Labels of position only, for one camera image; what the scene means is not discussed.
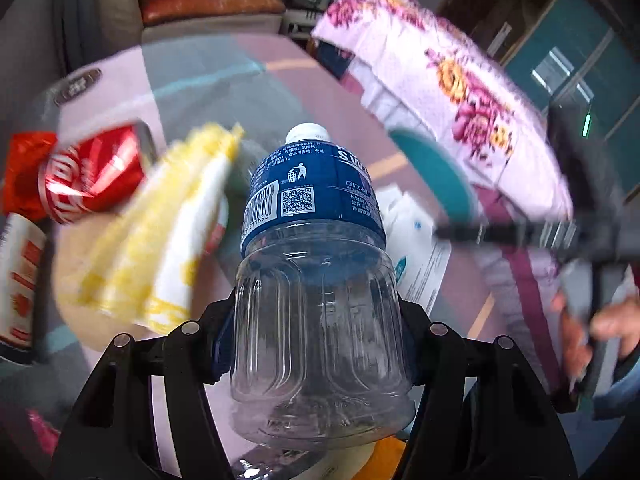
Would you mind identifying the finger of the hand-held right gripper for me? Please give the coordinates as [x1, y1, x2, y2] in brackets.
[434, 221, 577, 250]

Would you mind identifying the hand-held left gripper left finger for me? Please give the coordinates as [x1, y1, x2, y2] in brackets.
[47, 288, 237, 480]

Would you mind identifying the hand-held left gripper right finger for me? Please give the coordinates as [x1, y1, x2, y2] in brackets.
[397, 299, 579, 480]

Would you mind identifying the teal round plate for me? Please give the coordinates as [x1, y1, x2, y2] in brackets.
[387, 127, 483, 226]

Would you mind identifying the white paper packet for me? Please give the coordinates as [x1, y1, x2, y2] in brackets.
[375, 185, 453, 318]

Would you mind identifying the clear plastic bottle blue label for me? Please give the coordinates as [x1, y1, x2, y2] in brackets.
[229, 122, 417, 453]

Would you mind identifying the yellow white wrapper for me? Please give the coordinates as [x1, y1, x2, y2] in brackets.
[57, 122, 246, 336]

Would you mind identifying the white red drink can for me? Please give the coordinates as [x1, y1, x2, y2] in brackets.
[0, 212, 48, 361]

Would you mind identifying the red soda can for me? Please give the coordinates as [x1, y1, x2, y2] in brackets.
[37, 121, 158, 226]

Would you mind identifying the person's right hand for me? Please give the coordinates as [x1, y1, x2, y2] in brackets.
[552, 292, 640, 377]

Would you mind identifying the orange packet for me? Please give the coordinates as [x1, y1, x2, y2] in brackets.
[357, 437, 408, 480]

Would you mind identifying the teal cabinet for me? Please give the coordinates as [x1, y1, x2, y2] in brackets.
[500, 0, 640, 141]

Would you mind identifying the pink floral quilt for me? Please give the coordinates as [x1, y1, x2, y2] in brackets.
[310, 0, 640, 401]

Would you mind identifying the pink wrapper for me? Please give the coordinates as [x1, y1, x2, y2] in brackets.
[25, 407, 62, 453]

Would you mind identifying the dark wooden cabinet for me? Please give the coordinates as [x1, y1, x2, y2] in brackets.
[440, 0, 568, 58]

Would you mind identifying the dark blue cloth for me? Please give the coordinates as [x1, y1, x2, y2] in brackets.
[315, 40, 357, 79]

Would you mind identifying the pink grey patchwork bed sheet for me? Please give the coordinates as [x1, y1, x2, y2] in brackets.
[0, 32, 501, 480]

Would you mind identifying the red plastic wrapper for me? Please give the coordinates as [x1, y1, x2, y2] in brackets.
[2, 131, 61, 221]

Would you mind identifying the black audio equipment stack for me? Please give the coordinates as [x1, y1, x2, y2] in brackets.
[281, 0, 351, 42]

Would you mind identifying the orange sofa cushion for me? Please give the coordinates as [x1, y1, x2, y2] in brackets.
[140, 0, 286, 26]

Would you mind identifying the beige sofa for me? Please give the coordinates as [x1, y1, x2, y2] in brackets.
[95, 0, 286, 46]

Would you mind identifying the grey curtain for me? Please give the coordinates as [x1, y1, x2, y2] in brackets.
[50, 0, 101, 68]

